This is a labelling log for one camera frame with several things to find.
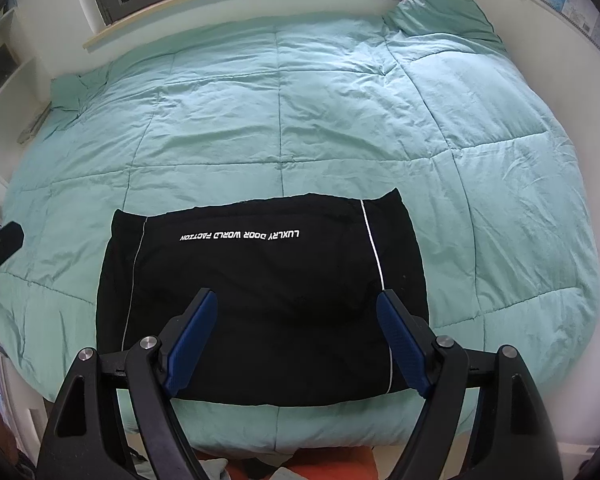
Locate wall map poster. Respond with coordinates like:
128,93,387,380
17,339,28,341
524,0,600,72

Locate black hooded jacket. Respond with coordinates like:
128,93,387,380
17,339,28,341
95,187,429,407

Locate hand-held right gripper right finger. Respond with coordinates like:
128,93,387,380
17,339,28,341
376,289,563,480

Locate mint green quilt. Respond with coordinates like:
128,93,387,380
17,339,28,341
0,0,600,448

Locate orange cloth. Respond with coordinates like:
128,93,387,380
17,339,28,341
200,446,412,480

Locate white shelf unit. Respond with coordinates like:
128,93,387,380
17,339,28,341
0,7,54,188

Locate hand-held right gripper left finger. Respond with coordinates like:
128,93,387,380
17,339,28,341
37,287,219,480

